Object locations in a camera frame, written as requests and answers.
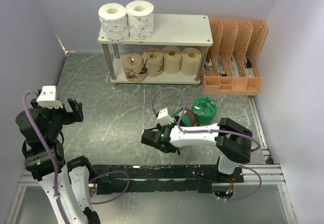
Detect green roll brown band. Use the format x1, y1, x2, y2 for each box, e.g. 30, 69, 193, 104
171, 108, 197, 127

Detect white roll with red dots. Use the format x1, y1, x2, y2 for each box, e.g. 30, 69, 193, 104
126, 1, 154, 40

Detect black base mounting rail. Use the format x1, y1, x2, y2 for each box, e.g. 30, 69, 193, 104
92, 165, 244, 195

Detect brown roll white label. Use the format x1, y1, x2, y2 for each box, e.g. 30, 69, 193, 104
122, 53, 147, 83

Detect grey white tape dispenser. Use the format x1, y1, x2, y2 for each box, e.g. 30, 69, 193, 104
204, 58, 213, 69

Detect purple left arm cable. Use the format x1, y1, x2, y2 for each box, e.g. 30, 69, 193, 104
22, 90, 130, 224

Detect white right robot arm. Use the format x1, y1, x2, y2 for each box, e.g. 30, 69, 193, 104
141, 118, 253, 182

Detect black item in organizer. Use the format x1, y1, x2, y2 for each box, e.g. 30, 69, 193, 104
246, 59, 252, 68

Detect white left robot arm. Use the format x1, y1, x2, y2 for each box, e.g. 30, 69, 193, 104
15, 94, 100, 223

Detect orange plastic file organizer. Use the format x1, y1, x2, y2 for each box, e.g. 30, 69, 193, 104
200, 18, 268, 96

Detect white paper roll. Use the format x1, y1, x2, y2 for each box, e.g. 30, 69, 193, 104
98, 3, 129, 43

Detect white packets in organizer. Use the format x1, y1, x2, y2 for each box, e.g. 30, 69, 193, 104
230, 59, 239, 77

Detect brown roll with cartoon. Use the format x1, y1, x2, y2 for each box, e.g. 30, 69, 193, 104
142, 48, 164, 77

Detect white two-tier shelf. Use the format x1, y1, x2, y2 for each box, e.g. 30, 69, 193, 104
98, 14, 213, 87

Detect tan unwrapped paper roll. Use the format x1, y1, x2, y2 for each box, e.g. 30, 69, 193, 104
162, 46, 182, 74
181, 48, 201, 76

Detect green paper roll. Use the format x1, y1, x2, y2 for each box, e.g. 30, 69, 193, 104
191, 97, 217, 125

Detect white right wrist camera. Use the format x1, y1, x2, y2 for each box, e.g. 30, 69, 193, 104
157, 107, 174, 126

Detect blue item in organizer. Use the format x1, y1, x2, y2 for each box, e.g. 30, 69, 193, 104
217, 54, 224, 74

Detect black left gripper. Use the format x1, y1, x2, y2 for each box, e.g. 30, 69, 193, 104
29, 96, 83, 138

